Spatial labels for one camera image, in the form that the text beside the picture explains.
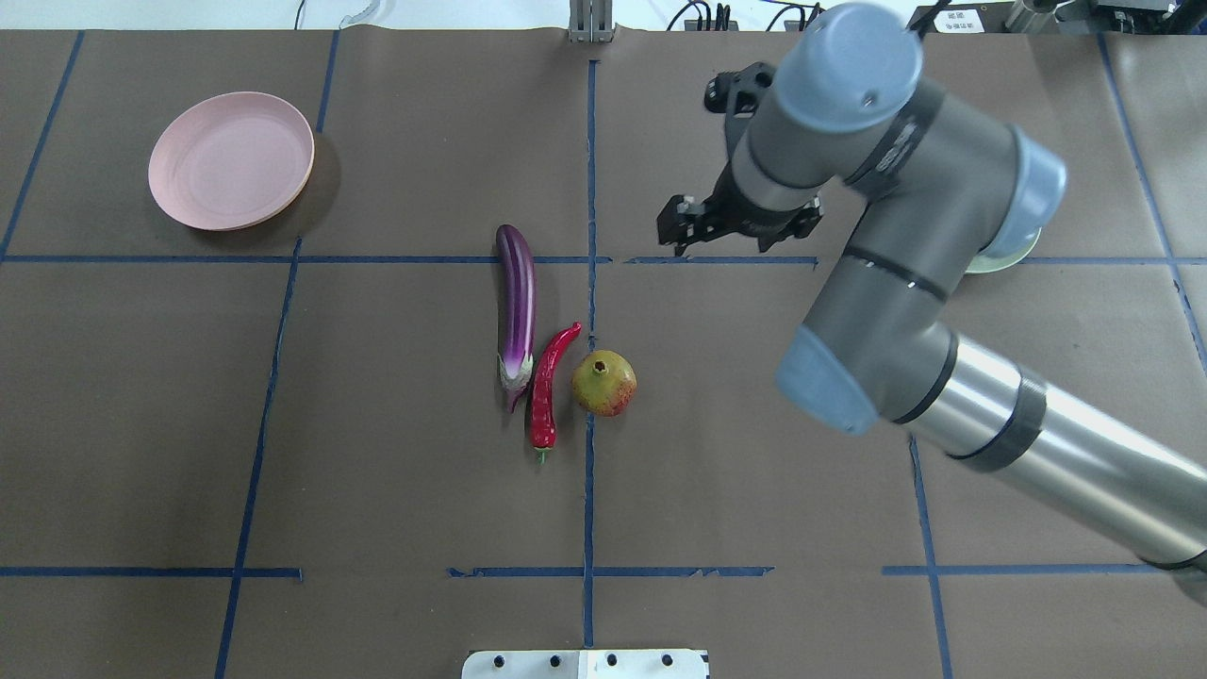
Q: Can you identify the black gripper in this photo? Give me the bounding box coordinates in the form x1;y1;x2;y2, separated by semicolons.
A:
658;166;823;257

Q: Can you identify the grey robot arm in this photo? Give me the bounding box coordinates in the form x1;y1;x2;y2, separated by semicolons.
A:
655;2;1206;604

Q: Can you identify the purple eggplant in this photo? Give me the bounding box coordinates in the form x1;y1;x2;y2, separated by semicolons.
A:
496;224;536;412

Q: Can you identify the red chili pepper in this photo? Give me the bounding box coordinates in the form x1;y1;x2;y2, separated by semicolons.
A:
527;322;582;466

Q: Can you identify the green plate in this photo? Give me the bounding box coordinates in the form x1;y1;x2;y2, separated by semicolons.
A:
966;229;1042;275

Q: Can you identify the pink plate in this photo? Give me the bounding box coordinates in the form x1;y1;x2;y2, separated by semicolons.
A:
147;90;316;232

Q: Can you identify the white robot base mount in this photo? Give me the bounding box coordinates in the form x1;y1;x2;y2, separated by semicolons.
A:
461;648;712;678

